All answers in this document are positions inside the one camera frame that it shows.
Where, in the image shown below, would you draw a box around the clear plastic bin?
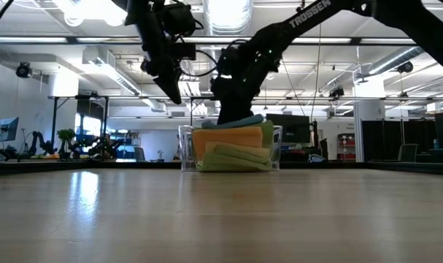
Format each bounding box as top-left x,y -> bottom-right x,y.
177,125 -> 283,172

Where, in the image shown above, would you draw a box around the pale green microfiber towel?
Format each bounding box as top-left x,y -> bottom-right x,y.
197,143 -> 274,172

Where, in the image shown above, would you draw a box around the black stand with screen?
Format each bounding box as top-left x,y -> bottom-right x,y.
47,95 -> 109,153

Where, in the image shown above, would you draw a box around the green potted plant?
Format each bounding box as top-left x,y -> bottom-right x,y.
56,128 -> 77,159

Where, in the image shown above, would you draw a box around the black light bar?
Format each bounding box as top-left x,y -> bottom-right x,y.
0,35 -> 417,47

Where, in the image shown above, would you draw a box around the blue microfiber towel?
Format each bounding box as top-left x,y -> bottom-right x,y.
201,113 -> 265,130

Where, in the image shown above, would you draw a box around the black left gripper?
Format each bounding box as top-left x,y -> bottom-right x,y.
139,0 -> 199,106

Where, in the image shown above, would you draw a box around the yellow microfiber towel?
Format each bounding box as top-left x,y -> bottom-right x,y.
204,140 -> 271,159

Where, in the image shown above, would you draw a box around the black partition panels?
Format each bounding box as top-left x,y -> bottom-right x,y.
361,119 -> 437,162

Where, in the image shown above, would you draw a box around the orange microfiber towel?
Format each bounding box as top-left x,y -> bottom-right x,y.
190,126 -> 264,161

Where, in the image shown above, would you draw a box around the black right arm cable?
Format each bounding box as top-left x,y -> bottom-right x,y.
180,39 -> 248,79

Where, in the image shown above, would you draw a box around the black aluminium table frame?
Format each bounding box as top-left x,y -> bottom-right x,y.
0,159 -> 443,177

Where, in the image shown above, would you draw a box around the thin hanging cable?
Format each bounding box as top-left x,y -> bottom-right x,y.
310,23 -> 323,121

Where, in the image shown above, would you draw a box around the black monitor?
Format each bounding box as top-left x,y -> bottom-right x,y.
266,113 -> 312,144

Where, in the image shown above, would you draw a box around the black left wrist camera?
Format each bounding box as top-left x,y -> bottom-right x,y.
169,42 -> 198,62

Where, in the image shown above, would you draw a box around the red and white cabinet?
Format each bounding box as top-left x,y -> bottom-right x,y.
337,133 -> 356,161

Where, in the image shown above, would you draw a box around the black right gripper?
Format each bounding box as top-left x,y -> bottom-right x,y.
209,38 -> 283,126

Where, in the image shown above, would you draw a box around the grey office chair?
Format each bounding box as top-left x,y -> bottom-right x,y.
396,143 -> 420,163

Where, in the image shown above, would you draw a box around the grey framed monitor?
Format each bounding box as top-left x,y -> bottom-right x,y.
0,116 -> 20,142

